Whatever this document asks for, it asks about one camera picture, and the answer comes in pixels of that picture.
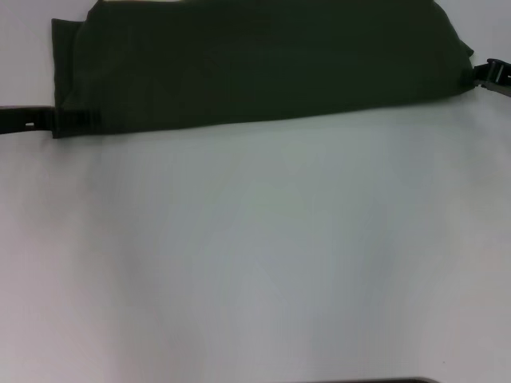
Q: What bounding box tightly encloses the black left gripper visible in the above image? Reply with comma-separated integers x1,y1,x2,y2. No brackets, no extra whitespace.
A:
0,104,101,136

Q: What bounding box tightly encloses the dark green FREE! t-shirt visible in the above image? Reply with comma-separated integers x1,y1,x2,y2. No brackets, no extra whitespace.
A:
50,0,476,140

